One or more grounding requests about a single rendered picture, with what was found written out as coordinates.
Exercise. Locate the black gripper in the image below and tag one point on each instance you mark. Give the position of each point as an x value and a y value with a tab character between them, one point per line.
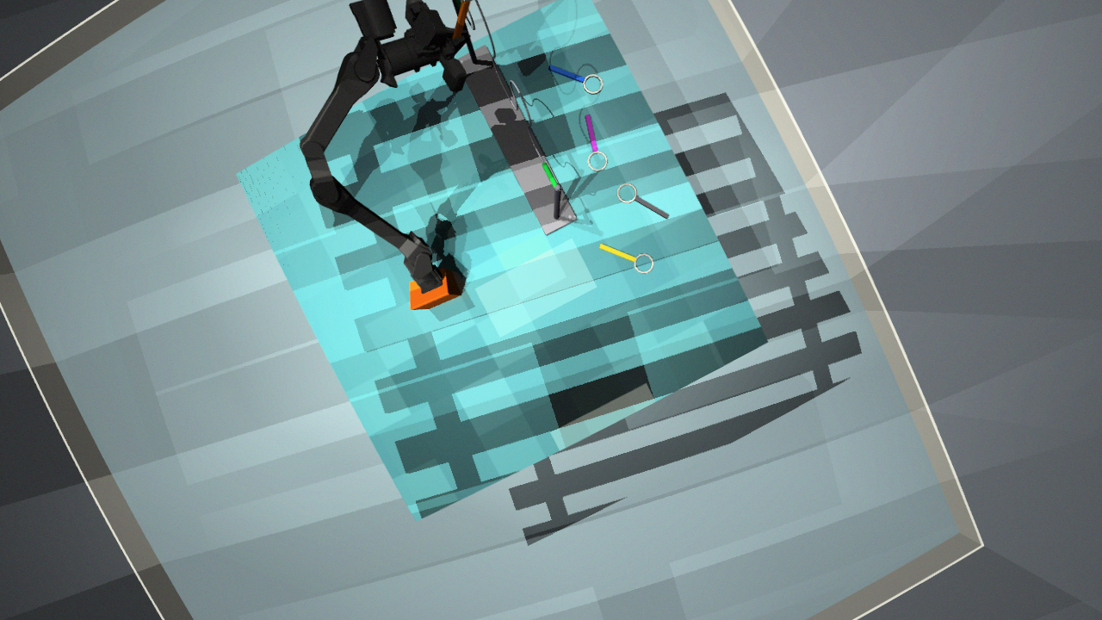
453	74

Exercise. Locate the orange handle with grey tip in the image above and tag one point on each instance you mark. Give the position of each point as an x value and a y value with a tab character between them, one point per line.
461	18

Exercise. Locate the purple-handled white loop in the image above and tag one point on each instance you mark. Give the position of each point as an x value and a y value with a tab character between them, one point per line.
593	142

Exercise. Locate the blue handle with beige loop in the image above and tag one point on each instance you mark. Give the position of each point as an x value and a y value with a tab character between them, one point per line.
576	77

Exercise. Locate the black handle with grey loop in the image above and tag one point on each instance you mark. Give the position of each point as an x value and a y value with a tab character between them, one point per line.
643	202

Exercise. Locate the grey loop with yellow handle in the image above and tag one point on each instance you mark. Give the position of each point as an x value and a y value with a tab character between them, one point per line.
627	256

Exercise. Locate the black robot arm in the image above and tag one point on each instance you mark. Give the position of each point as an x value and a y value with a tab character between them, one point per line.
357	75

